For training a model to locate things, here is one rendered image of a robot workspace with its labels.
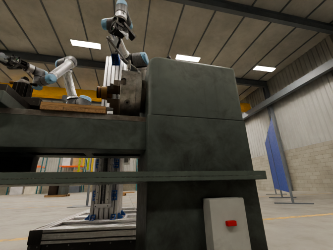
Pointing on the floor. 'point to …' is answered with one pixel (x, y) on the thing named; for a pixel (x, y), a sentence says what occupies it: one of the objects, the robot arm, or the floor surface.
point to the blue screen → (278, 164)
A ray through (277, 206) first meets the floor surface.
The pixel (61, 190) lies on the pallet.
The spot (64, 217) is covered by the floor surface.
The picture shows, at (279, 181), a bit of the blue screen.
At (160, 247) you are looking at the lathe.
